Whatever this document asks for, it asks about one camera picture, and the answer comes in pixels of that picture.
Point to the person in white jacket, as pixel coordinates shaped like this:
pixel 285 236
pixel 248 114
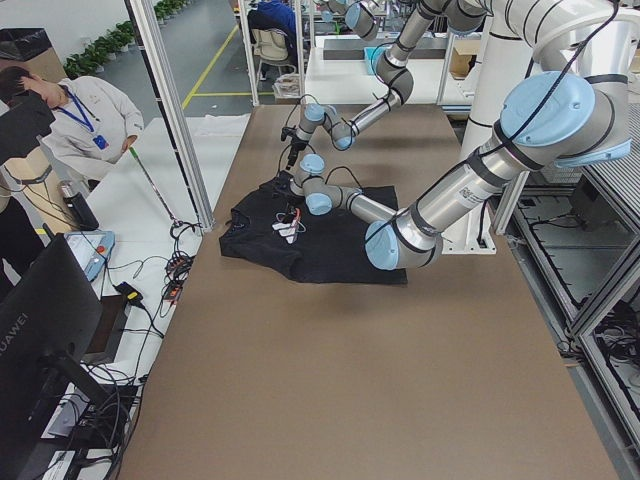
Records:
pixel 95 123

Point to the blue teach pendant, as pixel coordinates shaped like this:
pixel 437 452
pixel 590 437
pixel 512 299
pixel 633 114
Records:
pixel 91 249

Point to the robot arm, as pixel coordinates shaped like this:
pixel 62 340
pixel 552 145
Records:
pixel 394 240
pixel 389 64

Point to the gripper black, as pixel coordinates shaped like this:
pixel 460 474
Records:
pixel 297 145
pixel 284 183

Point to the black printed t-shirt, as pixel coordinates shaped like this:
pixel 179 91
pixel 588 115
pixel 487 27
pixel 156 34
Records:
pixel 330 248

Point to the black thermos bottle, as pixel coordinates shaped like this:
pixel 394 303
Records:
pixel 77 206

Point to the blue plastic bin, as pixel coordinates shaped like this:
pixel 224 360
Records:
pixel 371 55

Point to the black Huawei monitor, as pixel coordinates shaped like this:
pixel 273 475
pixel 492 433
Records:
pixel 47 323

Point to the aluminium frame post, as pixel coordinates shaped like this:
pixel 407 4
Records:
pixel 149 40

